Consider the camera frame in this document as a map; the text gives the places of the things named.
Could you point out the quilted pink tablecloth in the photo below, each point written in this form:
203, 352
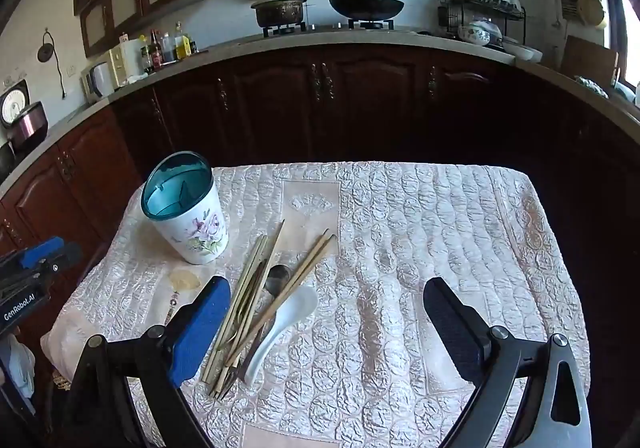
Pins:
400, 253

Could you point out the dark metal fork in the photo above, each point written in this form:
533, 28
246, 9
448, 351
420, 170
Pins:
231, 375

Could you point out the white bowl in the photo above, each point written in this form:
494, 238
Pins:
525, 52

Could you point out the gas stove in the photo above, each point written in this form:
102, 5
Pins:
330, 26

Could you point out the wooden cutting board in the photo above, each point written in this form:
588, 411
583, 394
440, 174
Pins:
587, 62

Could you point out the white kitchen appliance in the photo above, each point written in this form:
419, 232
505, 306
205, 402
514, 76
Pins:
99, 81

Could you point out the white plastic bag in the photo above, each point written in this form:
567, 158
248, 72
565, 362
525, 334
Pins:
17, 363

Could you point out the black wok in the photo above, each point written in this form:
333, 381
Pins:
367, 5

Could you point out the dark sauce bottle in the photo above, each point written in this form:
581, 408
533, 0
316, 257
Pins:
156, 52

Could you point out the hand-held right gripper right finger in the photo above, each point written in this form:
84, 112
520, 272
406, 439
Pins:
452, 333

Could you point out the metal spoon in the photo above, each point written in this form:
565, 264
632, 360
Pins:
277, 278

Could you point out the grey kitchen countertop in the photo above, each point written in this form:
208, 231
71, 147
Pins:
300, 45

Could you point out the yellow oil bottle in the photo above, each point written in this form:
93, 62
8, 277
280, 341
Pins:
190, 46

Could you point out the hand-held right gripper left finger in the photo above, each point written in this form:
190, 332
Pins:
200, 323

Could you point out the floral white utensil holder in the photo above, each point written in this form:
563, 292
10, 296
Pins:
195, 228

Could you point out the white ceramic spoon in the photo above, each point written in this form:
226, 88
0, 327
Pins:
295, 305

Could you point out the yellow box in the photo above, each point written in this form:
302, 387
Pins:
118, 67

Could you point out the purple rice cooker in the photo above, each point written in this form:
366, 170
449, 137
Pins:
25, 120

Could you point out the clear oil bottle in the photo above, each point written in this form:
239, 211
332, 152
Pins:
179, 45

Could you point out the metal pot with lid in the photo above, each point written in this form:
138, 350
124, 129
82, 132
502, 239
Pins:
279, 10

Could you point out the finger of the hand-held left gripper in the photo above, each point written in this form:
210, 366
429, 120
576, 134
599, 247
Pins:
42, 249

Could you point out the floral ceramic bowl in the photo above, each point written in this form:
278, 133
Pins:
475, 35

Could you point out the round bamboo strainer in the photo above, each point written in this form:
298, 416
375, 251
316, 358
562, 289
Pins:
592, 7

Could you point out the pile of bamboo chopsticks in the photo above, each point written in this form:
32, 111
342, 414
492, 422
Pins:
248, 273

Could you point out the black dish rack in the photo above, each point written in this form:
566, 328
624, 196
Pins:
447, 17

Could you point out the black pot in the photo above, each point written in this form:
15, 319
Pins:
5, 160

